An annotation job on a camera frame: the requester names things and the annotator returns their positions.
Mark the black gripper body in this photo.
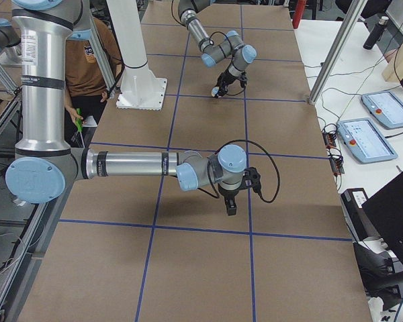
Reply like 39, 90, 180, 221
221, 69, 239, 88

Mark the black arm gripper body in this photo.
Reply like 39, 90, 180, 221
218, 184, 246, 201

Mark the red cylinder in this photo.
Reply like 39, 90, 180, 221
292, 0, 307, 29

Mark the orange black connector board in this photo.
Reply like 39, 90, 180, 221
322, 123, 345, 176

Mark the black white device box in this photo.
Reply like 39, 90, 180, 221
341, 188, 377, 241

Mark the person in brown shirt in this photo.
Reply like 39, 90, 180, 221
64, 17, 123, 121

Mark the near blue teach pendant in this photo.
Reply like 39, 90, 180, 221
337, 118, 398, 164

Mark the blue teach pendant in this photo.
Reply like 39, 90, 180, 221
361, 91, 403, 129
337, 118, 398, 164

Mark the black water bottle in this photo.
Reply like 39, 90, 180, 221
363, 15, 390, 50

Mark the far blue teach pendant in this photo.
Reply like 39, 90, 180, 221
361, 91, 403, 129

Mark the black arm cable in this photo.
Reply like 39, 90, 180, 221
197, 139, 281, 203
170, 0, 232, 48

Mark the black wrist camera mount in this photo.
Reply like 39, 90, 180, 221
244, 167, 262, 197
238, 72, 248, 89

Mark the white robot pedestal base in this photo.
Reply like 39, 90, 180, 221
107, 0, 167, 110

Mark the aluminium camera post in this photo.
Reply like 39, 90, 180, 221
308, 0, 367, 105

